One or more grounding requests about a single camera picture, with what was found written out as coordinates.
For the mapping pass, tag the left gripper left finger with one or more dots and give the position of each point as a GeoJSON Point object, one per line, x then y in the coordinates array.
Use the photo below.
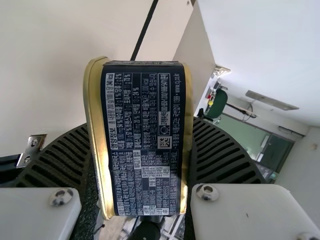
{"type": "Point", "coordinates": [62, 160]}

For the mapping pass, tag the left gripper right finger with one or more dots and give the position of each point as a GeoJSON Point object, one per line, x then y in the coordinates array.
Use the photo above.
{"type": "Point", "coordinates": [220, 155]}

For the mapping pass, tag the rectangular tin with dark label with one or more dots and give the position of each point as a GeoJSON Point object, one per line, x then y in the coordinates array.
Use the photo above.
{"type": "Point", "coordinates": [142, 140]}

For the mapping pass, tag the black strip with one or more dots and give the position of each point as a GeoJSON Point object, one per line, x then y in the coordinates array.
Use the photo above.
{"type": "Point", "coordinates": [145, 30]}

